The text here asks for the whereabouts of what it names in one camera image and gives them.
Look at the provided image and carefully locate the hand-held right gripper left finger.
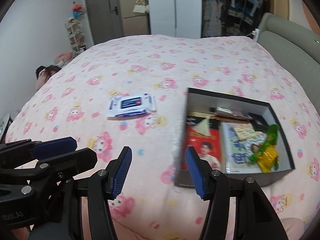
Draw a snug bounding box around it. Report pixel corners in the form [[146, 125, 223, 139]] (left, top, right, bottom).
[[82, 146, 133, 240]]

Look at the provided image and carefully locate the white shelf rack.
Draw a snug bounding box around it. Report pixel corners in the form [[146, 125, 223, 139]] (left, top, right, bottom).
[[64, 20, 87, 53]]

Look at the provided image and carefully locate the pink printed blanket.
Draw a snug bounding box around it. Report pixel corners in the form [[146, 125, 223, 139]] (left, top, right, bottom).
[[5, 34, 320, 240]]

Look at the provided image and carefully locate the yellow printed card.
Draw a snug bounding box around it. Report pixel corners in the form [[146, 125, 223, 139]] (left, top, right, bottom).
[[231, 124, 256, 141]]

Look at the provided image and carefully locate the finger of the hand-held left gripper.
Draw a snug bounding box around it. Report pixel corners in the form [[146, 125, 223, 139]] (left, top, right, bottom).
[[0, 148, 98, 180], [0, 137, 78, 161]]

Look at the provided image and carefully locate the glass display cabinet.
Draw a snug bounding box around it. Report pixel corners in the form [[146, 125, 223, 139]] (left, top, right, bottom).
[[201, 0, 269, 38]]

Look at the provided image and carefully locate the red photo book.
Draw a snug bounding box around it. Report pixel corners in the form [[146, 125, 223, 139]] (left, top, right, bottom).
[[180, 125, 223, 172]]

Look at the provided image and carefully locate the black cardboard box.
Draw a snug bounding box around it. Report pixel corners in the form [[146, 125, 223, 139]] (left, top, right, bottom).
[[174, 87, 296, 188]]

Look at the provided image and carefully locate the red blue hanging toy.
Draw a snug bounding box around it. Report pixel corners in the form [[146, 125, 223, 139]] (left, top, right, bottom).
[[71, 2, 84, 18]]

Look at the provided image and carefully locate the white handbag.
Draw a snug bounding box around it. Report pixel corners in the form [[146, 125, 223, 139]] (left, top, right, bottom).
[[132, 1, 148, 14]]

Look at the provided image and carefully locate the white wet wipes pack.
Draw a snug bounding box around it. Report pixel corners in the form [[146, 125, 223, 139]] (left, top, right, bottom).
[[107, 93, 158, 121]]

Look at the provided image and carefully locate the small black box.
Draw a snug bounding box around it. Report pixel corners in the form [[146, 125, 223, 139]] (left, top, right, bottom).
[[250, 114, 269, 131]]

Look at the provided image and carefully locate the brown snack bar packet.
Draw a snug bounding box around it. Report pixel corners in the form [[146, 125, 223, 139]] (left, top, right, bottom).
[[215, 110, 254, 121]]

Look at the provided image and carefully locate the grey-green padded headboard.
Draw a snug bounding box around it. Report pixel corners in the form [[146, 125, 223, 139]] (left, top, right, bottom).
[[256, 12, 320, 81]]

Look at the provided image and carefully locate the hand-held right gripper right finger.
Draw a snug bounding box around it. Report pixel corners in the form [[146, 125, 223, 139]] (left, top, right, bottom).
[[185, 146, 282, 240]]

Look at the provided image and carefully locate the beige cabinet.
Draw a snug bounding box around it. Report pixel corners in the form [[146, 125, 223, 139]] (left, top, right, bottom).
[[119, 0, 151, 37]]

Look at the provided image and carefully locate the white wardrobe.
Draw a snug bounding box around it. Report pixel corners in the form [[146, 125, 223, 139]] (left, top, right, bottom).
[[147, 0, 203, 39]]

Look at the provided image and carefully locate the grey door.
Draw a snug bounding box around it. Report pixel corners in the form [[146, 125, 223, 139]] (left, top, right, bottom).
[[83, 0, 125, 46]]

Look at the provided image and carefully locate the green yellow snack packet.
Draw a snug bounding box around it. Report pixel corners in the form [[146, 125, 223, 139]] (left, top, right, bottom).
[[249, 124, 279, 174]]

